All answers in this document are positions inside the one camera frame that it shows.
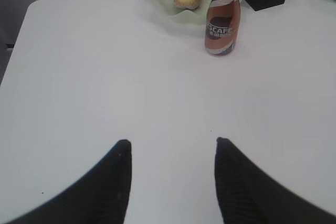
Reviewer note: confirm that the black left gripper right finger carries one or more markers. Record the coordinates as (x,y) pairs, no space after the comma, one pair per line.
(246,194)

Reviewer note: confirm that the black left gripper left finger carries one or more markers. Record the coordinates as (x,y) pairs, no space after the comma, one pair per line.
(101,195)

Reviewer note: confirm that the brown coffee drink bottle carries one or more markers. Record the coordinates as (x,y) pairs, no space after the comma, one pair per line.
(222,24)

